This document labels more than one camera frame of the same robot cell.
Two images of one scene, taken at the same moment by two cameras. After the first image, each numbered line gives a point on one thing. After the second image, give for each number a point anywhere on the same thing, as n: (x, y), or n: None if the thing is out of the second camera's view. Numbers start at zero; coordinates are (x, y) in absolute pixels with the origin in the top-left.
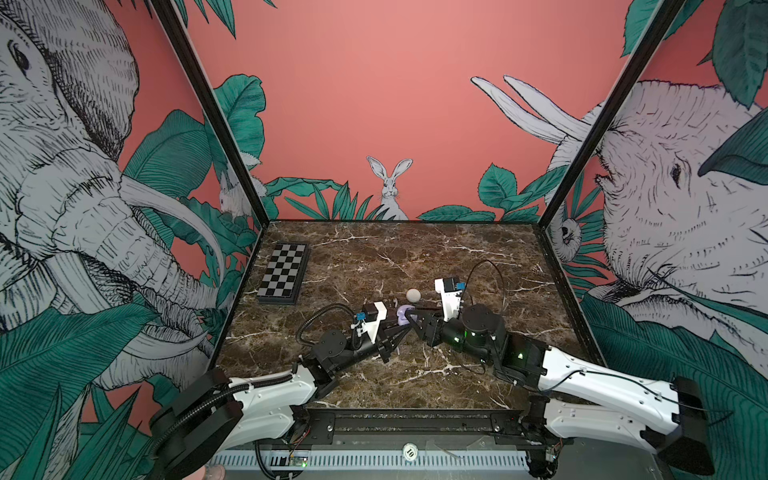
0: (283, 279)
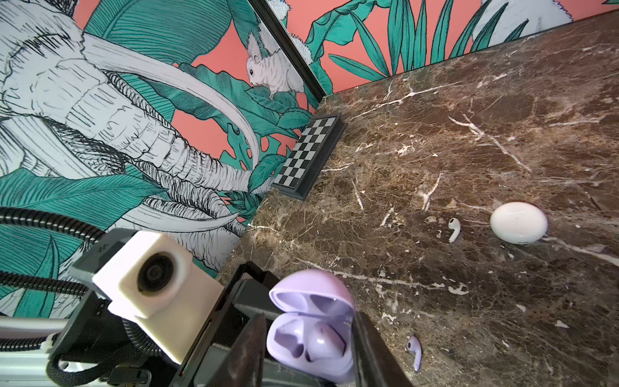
0: (309, 152)
